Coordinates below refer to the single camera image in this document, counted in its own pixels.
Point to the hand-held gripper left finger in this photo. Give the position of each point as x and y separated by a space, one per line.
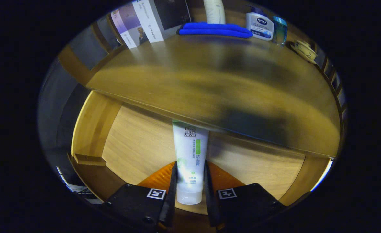
135 204

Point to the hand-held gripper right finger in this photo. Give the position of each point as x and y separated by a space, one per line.
248 204

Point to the brown wooden drawer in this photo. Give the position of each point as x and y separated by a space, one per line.
138 142

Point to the white and green cleanser tube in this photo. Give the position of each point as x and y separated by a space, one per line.
190 155

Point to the brown wooden countertop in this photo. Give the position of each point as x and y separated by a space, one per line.
177 71

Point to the brown wooden cabinet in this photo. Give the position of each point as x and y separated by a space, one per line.
72 64

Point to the black backdrop cloth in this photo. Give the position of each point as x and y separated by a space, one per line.
52 106

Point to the beige lidded teacup with saucer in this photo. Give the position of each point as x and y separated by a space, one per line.
305 50

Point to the teal slim bottle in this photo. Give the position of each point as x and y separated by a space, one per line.
279 30

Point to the purple book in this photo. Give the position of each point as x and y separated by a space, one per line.
125 27

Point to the blue folded cloth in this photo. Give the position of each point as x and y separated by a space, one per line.
214 30

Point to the white bottle with blue cap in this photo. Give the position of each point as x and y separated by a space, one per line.
259 26

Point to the white and black book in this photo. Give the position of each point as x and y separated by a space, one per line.
153 21

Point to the white pump bottle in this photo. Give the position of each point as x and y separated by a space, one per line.
214 11

